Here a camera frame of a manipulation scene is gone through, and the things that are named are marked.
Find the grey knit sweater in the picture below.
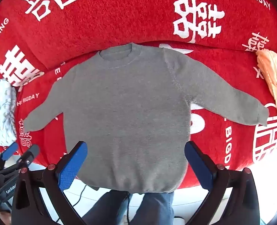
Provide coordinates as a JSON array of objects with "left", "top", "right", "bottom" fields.
[{"left": 24, "top": 43, "right": 269, "bottom": 194}]

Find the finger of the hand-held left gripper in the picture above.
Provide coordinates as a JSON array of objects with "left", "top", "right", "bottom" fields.
[
  {"left": 0, "top": 145, "right": 40, "bottom": 176},
  {"left": 0, "top": 142, "right": 19, "bottom": 171}
]

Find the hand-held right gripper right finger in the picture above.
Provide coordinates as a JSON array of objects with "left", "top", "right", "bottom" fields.
[{"left": 184, "top": 141, "right": 261, "bottom": 225}]

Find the peach cloth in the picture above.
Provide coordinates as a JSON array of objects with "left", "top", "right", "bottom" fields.
[{"left": 256, "top": 49, "right": 277, "bottom": 116}]

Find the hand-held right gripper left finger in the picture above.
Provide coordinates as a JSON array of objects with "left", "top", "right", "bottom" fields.
[{"left": 11, "top": 141, "right": 88, "bottom": 225}]

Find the red printed blanket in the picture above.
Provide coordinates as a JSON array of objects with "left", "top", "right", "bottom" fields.
[{"left": 0, "top": 0, "right": 277, "bottom": 190}]

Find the white patterned cloth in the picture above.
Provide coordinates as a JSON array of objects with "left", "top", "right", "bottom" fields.
[{"left": 0, "top": 78, "right": 18, "bottom": 146}]

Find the person's leg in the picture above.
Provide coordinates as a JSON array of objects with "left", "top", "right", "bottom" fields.
[
  {"left": 82, "top": 190, "right": 131, "bottom": 225},
  {"left": 129, "top": 191, "right": 175, "bottom": 225}
]

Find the person's right leg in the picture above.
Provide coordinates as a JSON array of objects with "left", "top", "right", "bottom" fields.
[{"left": 129, "top": 191, "right": 175, "bottom": 225}]

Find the black cable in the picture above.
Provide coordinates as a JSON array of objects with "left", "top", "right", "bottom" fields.
[{"left": 72, "top": 184, "right": 99, "bottom": 208}]

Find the person's left leg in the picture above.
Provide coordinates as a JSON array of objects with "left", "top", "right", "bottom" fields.
[{"left": 82, "top": 190, "right": 131, "bottom": 225}]

